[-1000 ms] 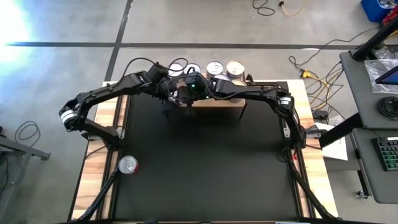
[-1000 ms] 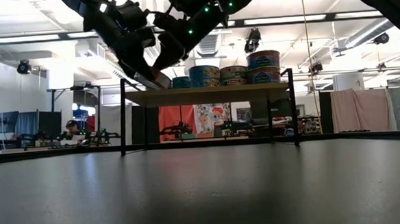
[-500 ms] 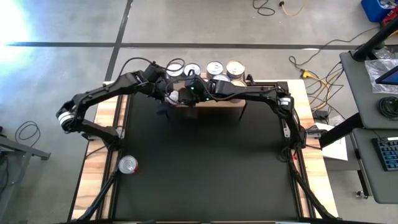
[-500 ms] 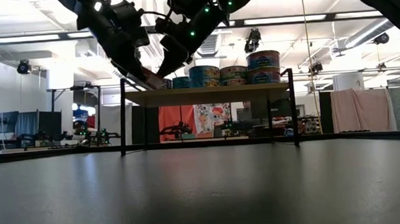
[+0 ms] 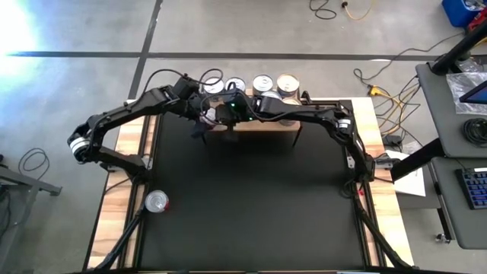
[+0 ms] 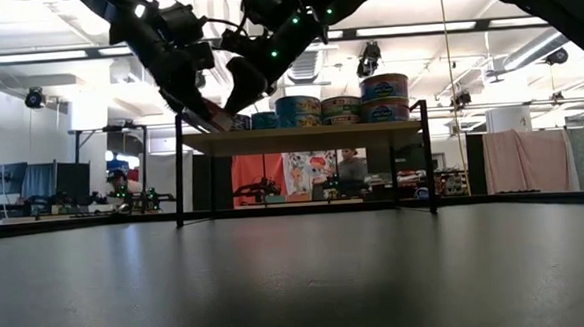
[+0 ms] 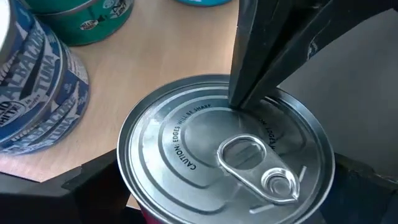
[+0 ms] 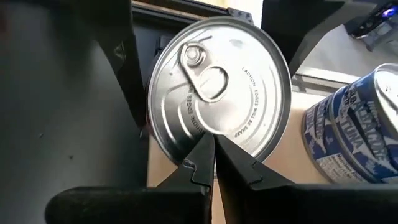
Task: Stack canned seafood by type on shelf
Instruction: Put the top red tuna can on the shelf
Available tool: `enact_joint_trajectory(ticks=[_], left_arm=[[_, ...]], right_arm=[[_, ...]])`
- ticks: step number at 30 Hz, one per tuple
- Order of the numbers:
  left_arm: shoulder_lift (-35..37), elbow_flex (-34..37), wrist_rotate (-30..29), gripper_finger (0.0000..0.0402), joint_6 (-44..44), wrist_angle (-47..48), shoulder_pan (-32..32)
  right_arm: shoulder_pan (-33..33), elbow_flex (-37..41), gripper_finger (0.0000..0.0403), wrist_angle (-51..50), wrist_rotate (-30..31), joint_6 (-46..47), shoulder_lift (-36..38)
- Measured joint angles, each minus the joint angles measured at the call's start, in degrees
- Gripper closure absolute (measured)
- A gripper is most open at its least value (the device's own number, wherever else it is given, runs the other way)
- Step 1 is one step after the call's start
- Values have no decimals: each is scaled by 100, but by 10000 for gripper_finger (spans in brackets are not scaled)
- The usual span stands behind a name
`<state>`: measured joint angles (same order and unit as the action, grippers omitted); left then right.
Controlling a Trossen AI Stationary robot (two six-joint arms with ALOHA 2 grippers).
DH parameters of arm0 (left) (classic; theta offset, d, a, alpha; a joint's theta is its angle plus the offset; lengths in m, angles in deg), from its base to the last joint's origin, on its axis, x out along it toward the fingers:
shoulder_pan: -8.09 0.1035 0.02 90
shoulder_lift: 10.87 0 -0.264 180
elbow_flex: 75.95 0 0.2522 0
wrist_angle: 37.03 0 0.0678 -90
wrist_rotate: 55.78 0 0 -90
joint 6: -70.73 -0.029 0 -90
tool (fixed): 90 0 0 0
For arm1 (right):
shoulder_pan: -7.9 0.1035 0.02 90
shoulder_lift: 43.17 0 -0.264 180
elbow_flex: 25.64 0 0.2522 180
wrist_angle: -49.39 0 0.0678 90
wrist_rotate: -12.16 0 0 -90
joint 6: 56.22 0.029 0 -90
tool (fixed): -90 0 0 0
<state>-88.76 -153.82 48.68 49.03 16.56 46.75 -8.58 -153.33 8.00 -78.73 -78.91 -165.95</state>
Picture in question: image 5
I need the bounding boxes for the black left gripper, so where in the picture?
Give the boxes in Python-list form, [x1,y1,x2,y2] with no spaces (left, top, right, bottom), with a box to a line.
[181,94,214,140]

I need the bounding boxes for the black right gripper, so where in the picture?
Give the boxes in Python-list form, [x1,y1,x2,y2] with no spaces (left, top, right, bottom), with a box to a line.
[215,79,255,144]

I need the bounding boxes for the silver can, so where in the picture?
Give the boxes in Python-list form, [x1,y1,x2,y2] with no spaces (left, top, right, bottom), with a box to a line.
[203,75,226,96]

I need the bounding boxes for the teal can white text label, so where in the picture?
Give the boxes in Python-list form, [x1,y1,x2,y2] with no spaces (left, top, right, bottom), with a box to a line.
[225,75,247,93]

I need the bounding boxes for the white-lidded tin can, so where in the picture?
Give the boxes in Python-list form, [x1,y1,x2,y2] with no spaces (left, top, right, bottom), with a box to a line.
[252,73,275,96]

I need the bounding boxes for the green label tin can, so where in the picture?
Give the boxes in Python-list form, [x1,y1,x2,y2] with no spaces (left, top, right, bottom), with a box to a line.
[145,189,170,213]

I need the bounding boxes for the wooden shelf black metal legs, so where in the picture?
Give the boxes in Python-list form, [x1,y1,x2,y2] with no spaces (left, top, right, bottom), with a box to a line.
[200,88,304,148]

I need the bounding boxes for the black table mat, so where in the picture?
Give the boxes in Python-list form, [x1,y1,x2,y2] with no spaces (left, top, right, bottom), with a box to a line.
[146,100,364,273]

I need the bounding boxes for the black power adapter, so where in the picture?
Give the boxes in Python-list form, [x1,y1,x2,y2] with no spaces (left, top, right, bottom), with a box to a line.
[382,133,404,148]

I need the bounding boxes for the grey metal stand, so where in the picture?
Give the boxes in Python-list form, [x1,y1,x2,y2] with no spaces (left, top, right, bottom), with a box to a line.
[0,151,64,274]

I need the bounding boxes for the black desk leg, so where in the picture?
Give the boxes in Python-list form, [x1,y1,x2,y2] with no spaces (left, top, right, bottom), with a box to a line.
[390,136,446,183]

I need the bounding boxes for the white paper sheet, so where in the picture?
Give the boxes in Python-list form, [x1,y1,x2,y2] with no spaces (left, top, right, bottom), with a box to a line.
[384,150,427,198]

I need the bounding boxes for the grey desk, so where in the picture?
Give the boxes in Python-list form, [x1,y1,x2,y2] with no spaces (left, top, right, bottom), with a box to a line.
[429,155,487,251]
[415,55,487,159]

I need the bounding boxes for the clear plastic sheet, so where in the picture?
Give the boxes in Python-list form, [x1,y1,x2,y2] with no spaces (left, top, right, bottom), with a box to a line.
[445,71,487,117]

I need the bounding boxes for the black monitor pole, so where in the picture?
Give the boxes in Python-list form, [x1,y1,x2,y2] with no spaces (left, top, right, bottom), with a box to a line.
[429,22,487,76]

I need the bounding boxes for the blue plastic bin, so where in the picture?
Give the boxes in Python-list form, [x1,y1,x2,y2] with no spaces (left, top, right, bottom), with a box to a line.
[441,0,486,28]

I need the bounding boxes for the blue tablet screen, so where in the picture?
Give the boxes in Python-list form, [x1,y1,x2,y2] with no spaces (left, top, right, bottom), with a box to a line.
[459,80,487,106]

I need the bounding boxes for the black keyboard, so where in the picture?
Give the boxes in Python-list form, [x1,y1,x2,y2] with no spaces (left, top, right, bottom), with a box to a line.
[455,167,487,211]

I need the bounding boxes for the red object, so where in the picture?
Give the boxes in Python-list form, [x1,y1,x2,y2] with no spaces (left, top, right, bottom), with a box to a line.
[468,17,487,33]

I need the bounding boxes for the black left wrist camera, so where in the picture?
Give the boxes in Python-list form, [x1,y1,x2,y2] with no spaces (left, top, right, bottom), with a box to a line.
[174,75,199,97]

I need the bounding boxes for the black looped floor cable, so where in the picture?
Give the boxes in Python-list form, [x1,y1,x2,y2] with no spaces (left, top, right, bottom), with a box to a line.
[18,147,51,173]

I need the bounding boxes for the yellow floor cable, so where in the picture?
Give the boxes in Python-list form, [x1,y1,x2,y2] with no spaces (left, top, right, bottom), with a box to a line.
[341,1,373,21]

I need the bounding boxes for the yellow extension cable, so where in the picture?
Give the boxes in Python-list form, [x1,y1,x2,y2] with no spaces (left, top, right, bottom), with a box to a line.
[374,85,422,136]

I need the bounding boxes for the coiled black cable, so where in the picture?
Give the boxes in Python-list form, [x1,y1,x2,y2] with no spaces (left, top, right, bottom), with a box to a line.
[462,117,487,148]

